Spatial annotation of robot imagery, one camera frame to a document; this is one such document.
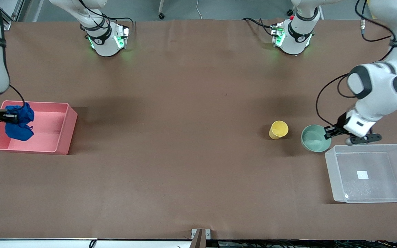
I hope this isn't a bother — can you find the blue cloth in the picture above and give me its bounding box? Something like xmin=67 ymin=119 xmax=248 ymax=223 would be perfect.
xmin=5 ymin=102 xmax=34 ymax=141

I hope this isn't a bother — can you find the pale green bowl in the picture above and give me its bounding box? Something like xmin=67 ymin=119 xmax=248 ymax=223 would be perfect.
xmin=301 ymin=124 xmax=332 ymax=153

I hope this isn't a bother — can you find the yellow plastic cup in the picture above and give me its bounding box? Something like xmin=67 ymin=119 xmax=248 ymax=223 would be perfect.
xmin=268 ymin=120 xmax=289 ymax=140

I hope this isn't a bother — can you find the clear plastic box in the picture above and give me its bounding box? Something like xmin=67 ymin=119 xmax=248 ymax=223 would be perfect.
xmin=324 ymin=144 xmax=397 ymax=204

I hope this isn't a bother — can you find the pink plastic bin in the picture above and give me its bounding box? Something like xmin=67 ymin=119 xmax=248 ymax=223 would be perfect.
xmin=0 ymin=100 xmax=78 ymax=155

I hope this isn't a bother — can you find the black right arm wrist cable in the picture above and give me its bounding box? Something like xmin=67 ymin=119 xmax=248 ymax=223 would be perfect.
xmin=9 ymin=84 xmax=26 ymax=108

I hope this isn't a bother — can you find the aluminium frame profile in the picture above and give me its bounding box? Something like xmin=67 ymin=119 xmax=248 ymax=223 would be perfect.
xmin=0 ymin=0 xmax=25 ymax=31

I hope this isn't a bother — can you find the black left arm base cable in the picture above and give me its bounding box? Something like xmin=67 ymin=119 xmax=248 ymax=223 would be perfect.
xmin=242 ymin=17 xmax=278 ymax=37

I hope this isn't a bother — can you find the black arm base cable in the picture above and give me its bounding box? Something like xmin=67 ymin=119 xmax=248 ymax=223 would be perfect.
xmin=242 ymin=17 xmax=278 ymax=37
xmin=80 ymin=0 xmax=133 ymax=33

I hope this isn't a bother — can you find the black right arm base cable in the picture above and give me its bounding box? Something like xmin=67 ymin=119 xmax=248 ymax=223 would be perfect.
xmin=80 ymin=0 xmax=133 ymax=33

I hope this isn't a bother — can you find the metal table edge bracket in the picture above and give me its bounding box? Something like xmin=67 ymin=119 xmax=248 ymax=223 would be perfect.
xmin=191 ymin=229 xmax=211 ymax=248

